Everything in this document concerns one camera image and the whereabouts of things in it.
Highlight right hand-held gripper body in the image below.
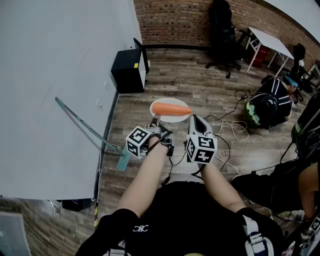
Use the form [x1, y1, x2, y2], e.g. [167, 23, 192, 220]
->
[185, 133, 219, 165]

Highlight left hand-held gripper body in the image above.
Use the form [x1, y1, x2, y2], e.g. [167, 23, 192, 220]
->
[125, 125, 176, 160]

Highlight orange carrot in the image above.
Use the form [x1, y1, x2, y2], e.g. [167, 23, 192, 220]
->
[152, 101, 193, 117]

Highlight white round plate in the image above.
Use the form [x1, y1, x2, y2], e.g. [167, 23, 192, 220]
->
[149, 97, 188, 123]

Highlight black box cabinet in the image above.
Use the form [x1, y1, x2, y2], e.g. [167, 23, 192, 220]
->
[110, 37, 151, 95]

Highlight another person's forearm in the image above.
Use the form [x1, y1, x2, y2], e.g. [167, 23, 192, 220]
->
[298, 161, 320, 221]

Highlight person's right forearm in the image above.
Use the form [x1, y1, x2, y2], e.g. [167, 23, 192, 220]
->
[198, 162, 248, 214]

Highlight person's left forearm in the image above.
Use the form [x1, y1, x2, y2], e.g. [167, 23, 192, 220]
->
[116, 151, 169, 219]

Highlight person's left hand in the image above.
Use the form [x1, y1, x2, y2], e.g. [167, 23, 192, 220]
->
[147, 134, 167, 157]

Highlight green flat mop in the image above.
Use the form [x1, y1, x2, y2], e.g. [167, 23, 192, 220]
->
[54, 96, 132, 172]

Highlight black helmet with green trim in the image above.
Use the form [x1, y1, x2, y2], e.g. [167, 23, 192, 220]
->
[244, 93, 279, 130]

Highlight person's black shirt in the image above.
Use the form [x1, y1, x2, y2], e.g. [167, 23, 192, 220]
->
[74, 181, 286, 256]

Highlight black backpack with white stripes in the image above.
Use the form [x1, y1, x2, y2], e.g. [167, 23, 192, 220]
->
[259, 76, 294, 126]

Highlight yellow black striped floor strip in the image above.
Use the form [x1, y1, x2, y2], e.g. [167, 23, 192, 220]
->
[93, 201, 100, 229]

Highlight red box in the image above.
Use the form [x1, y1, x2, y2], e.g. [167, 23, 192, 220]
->
[248, 46, 271, 68]

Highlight black office chair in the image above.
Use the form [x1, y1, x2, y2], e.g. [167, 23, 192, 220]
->
[204, 0, 251, 80]

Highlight blue cloth item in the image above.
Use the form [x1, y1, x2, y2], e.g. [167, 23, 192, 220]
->
[284, 74, 300, 89]

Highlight white folding table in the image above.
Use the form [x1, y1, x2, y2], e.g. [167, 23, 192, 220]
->
[245, 26, 295, 77]

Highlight grey flat panel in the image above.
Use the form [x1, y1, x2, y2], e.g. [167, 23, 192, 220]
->
[0, 211, 33, 256]

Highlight white coiled floor cable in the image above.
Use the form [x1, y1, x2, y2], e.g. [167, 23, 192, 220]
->
[211, 119, 251, 142]

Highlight black cable with adapter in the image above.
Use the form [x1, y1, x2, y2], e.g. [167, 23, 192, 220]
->
[202, 89, 249, 121]

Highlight left hand-held gripper cable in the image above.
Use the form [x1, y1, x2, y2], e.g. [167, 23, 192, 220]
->
[160, 147, 188, 187]

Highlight thin white wall cable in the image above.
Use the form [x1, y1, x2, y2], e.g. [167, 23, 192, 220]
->
[95, 107, 104, 201]

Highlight grey harness strap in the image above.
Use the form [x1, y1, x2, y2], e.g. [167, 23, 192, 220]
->
[102, 239, 131, 256]
[241, 214, 276, 256]

